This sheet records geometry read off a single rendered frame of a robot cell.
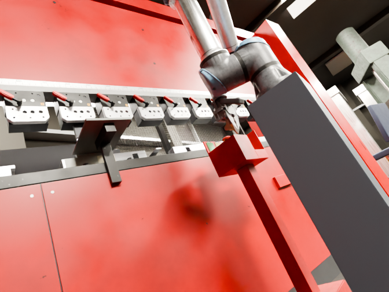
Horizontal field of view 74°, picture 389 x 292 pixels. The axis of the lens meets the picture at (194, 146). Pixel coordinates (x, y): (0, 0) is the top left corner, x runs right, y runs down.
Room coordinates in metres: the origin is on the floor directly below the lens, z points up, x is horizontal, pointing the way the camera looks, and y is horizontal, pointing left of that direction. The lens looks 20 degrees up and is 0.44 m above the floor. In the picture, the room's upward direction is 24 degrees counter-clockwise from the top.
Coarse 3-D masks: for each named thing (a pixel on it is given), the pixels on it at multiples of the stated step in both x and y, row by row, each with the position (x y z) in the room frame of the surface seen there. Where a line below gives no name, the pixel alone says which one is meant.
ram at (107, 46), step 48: (0, 0) 0.86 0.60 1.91; (48, 0) 1.02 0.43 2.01; (0, 48) 0.84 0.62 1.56; (48, 48) 0.97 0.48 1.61; (96, 48) 1.15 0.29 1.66; (144, 48) 1.39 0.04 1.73; (192, 48) 1.71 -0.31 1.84; (0, 96) 0.85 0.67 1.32; (48, 96) 0.97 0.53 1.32; (96, 96) 1.11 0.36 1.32; (192, 96) 1.54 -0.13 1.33
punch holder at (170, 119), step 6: (162, 102) 1.39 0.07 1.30; (168, 102) 1.39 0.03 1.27; (180, 102) 1.45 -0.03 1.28; (162, 108) 1.41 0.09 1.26; (168, 108) 1.37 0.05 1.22; (174, 108) 1.40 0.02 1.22; (180, 108) 1.43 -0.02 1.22; (186, 108) 1.46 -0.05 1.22; (168, 114) 1.39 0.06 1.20; (174, 114) 1.38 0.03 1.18; (180, 114) 1.41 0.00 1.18; (186, 114) 1.45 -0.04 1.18; (168, 120) 1.40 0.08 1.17; (174, 120) 1.41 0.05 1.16; (180, 120) 1.44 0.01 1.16; (186, 120) 1.48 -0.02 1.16
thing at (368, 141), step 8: (336, 88) 5.26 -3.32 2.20; (336, 96) 5.33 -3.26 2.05; (336, 104) 5.38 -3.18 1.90; (344, 104) 5.31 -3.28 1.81; (344, 112) 5.36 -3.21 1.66; (352, 112) 5.30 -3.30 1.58; (352, 120) 5.34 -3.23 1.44; (360, 128) 5.33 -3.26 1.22; (360, 136) 5.37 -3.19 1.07; (368, 136) 5.31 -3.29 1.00; (368, 144) 5.35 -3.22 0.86; (376, 144) 5.38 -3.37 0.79; (376, 152) 5.34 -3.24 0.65; (384, 160) 5.32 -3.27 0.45; (384, 168) 5.36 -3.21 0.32
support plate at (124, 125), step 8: (88, 120) 0.80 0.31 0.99; (96, 120) 0.82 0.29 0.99; (104, 120) 0.84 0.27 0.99; (112, 120) 0.86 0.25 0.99; (120, 120) 0.89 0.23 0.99; (128, 120) 0.91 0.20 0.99; (88, 128) 0.84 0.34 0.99; (96, 128) 0.87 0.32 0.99; (120, 128) 0.94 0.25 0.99; (80, 136) 0.87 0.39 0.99; (88, 136) 0.90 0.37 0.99; (96, 136) 0.92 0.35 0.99; (120, 136) 1.01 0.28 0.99; (80, 144) 0.93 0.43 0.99; (88, 144) 0.95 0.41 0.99; (112, 144) 1.05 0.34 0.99; (72, 152) 0.98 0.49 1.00; (80, 152) 0.99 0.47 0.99; (88, 152) 1.02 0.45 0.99; (96, 152) 1.05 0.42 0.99
